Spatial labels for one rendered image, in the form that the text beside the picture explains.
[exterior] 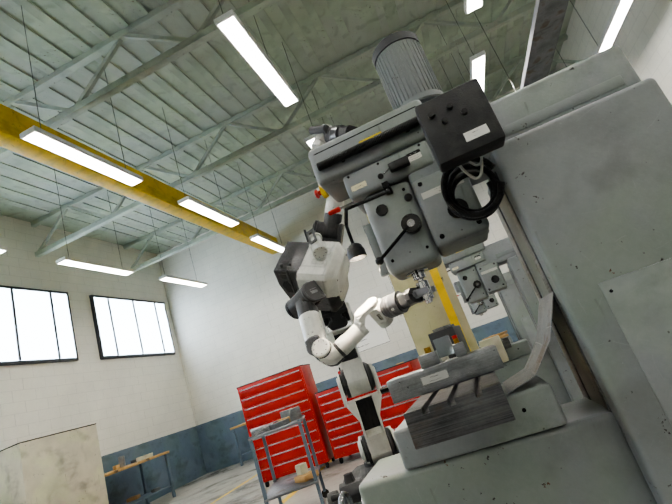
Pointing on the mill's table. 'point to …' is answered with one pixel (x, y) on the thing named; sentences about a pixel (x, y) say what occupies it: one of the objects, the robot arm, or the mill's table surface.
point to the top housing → (331, 182)
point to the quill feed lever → (411, 223)
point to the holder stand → (448, 334)
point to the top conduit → (368, 143)
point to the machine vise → (446, 372)
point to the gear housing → (357, 183)
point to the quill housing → (425, 253)
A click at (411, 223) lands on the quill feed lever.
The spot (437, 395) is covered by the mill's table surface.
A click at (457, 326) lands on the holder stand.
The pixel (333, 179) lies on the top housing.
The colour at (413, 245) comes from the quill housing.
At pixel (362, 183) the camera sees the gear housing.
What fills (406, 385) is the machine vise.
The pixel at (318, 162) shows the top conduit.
